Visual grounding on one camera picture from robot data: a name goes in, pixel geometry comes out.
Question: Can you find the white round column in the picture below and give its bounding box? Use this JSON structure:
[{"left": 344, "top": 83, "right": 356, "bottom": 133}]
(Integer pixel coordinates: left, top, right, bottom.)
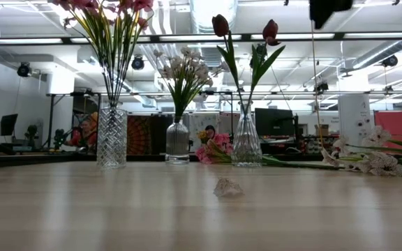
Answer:
[{"left": 338, "top": 93, "right": 375, "bottom": 155}]

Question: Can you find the diamond-cut cylinder glass vase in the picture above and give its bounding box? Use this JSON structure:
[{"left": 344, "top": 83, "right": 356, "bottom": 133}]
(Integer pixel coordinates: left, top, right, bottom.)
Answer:
[{"left": 96, "top": 100, "right": 128, "bottom": 171}]

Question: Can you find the black aluminium table frame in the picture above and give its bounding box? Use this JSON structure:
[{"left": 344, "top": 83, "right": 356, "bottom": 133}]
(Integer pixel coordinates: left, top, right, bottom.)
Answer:
[{"left": 0, "top": 153, "right": 327, "bottom": 169}]

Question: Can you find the fallen white spotted petal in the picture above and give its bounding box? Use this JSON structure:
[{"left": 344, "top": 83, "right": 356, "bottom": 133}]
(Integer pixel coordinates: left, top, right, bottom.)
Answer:
[{"left": 213, "top": 177, "right": 246, "bottom": 199}]

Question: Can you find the yellow hanging cable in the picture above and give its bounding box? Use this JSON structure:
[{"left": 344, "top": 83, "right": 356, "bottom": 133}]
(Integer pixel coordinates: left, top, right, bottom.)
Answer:
[{"left": 308, "top": 20, "right": 325, "bottom": 151}]

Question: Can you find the small black monitor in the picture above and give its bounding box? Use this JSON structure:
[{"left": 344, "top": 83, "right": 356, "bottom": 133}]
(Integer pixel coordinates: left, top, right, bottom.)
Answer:
[{"left": 0, "top": 113, "right": 19, "bottom": 137}]

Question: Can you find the black panel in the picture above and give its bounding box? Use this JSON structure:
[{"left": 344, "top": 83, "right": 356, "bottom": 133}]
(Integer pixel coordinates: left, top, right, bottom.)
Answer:
[{"left": 151, "top": 114, "right": 176, "bottom": 154}]

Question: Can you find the person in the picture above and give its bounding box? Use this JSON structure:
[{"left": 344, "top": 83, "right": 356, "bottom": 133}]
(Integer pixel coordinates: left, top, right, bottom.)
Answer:
[
  {"left": 64, "top": 118, "right": 98, "bottom": 147},
  {"left": 203, "top": 124, "right": 217, "bottom": 139}
]

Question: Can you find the ribbed glass bottle vase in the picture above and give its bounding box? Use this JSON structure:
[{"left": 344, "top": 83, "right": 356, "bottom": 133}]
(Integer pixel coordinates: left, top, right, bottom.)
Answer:
[{"left": 165, "top": 116, "right": 191, "bottom": 165}]

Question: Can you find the pink artificial flower bunch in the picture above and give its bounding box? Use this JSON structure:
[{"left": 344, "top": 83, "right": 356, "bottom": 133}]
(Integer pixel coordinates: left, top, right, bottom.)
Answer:
[
  {"left": 49, "top": 0, "right": 118, "bottom": 107},
  {"left": 194, "top": 131, "right": 345, "bottom": 172},
  {"left": 112, "top": 0, "right": 156, "bottom": 107}
]

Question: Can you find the black overhead frame bar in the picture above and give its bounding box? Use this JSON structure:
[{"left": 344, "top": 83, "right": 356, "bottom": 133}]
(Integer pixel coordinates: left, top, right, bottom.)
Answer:
[{"left": 0, "top": 32, "right": 402, "bottom": 47}]

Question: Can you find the red partition wall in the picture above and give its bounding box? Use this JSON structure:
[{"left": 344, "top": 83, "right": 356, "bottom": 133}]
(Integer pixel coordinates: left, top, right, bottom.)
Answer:
[{"left": 374, "top": 109, "right": 402, "bottom": 151}]

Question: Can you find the flared glass carafe vase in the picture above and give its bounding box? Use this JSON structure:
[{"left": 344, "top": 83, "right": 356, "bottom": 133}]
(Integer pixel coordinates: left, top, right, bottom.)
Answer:
[{"left": 231, "top": 100, "right": 263, "bottom": 168}]

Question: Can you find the large black monitor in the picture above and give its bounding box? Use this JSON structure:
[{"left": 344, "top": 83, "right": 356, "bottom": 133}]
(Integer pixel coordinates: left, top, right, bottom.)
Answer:
[{"left": 254, "top": 107, "right": 295, "bottom": 139}]

